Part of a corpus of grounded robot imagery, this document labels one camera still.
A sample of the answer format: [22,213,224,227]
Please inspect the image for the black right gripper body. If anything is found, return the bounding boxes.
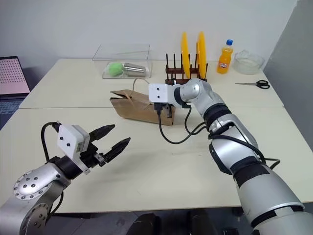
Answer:
[161,103,177,119]

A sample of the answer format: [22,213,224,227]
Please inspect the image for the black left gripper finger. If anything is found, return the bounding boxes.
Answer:
[105,137,131,163]
[89,124,116,143]

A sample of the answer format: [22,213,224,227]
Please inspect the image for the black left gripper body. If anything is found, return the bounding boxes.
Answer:
[80,143,108,169]

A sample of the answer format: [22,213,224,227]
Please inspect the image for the brown paper bag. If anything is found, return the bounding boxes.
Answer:
[109,78,177,127]

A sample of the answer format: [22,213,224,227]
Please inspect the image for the dark wooden dish rack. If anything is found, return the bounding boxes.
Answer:
[164,53,209,86]

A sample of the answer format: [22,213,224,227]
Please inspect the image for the stainless steel cup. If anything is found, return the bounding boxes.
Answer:
[123,62,151,79]

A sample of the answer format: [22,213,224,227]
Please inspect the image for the clear plastic box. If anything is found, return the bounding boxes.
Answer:
[91,43,154,80]

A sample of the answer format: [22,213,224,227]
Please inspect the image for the yellow plate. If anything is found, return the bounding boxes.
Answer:
[196,31,209,80]
[180,32,192,80]

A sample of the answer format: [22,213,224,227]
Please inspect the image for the green ball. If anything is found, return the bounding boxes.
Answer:
[105,61,124,78]

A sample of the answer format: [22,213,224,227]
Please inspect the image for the orange soda bottle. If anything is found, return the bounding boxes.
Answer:
[216,39,234,75]

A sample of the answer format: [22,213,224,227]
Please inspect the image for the clear glass bowl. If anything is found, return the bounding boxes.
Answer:
[232,49,266,75]

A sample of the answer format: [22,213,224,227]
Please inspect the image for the laptop with pink screen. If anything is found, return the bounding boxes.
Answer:
[0,56,32,131]

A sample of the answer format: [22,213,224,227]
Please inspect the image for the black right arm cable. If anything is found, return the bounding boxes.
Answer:
[154,102,281,170]

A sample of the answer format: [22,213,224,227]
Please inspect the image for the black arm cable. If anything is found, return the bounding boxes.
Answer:
[154,102,281,170]
[40,121,62,164]

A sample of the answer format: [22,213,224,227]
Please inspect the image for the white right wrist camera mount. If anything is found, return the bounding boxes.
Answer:
[148,83,174,104]

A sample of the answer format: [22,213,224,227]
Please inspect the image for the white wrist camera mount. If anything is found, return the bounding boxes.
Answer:
[148,83,174,104]
[56,124,91,175]

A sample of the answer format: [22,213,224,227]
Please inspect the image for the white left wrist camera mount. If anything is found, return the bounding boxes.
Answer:
[56,124,91,175]

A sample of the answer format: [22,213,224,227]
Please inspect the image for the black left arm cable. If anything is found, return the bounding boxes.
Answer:
[40,121,62,164]

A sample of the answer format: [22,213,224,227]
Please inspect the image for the black handled scissors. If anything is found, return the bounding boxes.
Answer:
[234,79,271,90]

